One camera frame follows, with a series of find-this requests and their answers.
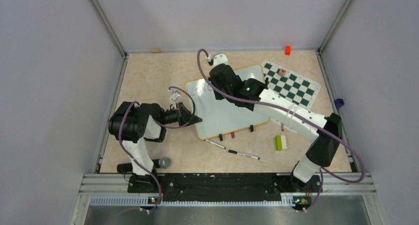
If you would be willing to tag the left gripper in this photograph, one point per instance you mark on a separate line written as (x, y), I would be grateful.
(185, 117)

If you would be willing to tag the yellow framed whiteboard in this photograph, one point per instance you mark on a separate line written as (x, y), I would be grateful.
(219, 117)

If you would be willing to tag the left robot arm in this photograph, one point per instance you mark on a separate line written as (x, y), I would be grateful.
(133, 126)

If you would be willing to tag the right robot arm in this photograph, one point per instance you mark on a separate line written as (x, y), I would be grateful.
(323, 132)

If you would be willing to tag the green capped marker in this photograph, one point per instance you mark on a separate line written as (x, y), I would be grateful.
(216, 144)

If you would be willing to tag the black grey microphone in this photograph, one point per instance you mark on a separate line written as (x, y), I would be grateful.
(163, 162)

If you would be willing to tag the black capped marker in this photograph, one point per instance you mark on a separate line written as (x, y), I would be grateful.
(244, 154)

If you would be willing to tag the small wooden block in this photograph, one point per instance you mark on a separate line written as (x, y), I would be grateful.
(156, 50)

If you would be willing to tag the green white toy brick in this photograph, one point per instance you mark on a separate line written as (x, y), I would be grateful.
(280, 143)

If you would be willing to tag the wooden letter cube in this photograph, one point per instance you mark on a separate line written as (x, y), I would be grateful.
(282, 72)

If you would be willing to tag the green white chessboard mat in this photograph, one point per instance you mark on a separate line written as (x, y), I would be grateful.
(293, 87)

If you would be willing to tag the orange toy block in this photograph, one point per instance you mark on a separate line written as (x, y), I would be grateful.
(288, 49)

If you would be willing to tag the purple toy block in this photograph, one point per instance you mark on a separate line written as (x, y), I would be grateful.
(339, 103)

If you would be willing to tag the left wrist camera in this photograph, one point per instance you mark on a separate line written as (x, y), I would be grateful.
(175, 96)

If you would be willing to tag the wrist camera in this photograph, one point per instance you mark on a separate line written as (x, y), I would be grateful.
(175, 96)
(217, 59)

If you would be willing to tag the whiteboard wire stand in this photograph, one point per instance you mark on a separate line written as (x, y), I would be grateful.
(249, 128)

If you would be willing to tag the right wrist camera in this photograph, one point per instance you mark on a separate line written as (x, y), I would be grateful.
(217, 59)

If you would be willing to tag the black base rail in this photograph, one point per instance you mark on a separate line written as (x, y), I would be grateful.
(222, 187)

